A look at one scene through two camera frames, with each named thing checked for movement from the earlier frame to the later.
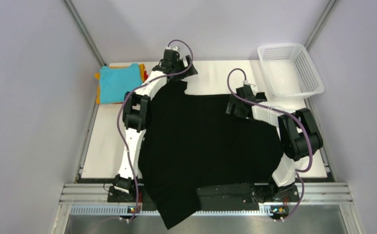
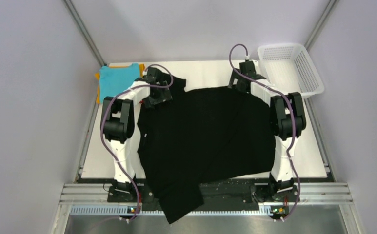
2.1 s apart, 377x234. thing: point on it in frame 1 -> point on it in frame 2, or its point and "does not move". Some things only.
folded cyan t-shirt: [115, 81] does not move
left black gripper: [191, 71] -> [164, 96]
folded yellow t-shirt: [97, 76] does not move
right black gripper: [234, 100] -> [235, 75]
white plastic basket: [289, 71] does not move
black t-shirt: [191, 141] does not move
